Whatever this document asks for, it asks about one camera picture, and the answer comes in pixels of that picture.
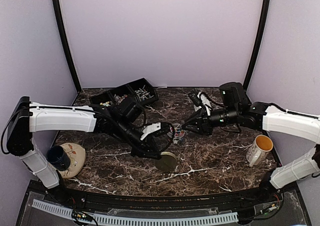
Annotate pile of swirl lollipops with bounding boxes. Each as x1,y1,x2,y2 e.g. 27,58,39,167
113,94,128,104

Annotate dark blue mug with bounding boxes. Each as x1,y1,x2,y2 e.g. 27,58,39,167
46,146,71,171

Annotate candies inside glass jar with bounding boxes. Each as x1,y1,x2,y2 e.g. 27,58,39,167
171,125,186,144

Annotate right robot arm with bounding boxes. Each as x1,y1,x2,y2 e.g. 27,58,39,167
182,82,320,203

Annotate white mug yellow inside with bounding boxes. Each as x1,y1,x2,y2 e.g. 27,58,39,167
246,135,274,167

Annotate white jar lid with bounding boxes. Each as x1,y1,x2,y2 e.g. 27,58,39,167
154,151,178,172

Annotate left black frame post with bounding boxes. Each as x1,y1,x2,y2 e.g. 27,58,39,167
52,0,82,93

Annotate right black frame post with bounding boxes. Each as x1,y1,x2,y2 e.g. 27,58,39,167
243,0,271,92

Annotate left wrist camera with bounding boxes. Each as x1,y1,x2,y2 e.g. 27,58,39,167
118,97,142,123

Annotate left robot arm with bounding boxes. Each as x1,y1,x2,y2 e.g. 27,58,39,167
0,96,175,204

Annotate pile of star candies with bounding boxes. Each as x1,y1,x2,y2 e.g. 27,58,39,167
100,101,112,107

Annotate white slotted cable duct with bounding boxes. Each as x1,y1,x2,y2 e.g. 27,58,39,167
31,198,239,226

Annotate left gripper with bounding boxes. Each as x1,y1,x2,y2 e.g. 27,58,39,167
115,119,162,160

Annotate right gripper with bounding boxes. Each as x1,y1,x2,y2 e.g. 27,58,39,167
181,106,240,136

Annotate black three-compartment candy tray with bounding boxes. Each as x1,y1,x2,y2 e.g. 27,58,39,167
89,78,159,106

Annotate black front rail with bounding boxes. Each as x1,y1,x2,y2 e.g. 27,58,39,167
27,180,283,213

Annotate cream floral plate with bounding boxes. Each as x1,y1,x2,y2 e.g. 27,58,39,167
56,143,87,179

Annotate black frame post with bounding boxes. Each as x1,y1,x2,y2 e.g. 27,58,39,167
243,0,271,92
52,0,82,93

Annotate pile of small stick candies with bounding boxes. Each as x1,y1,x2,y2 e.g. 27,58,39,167
134,88,153,101

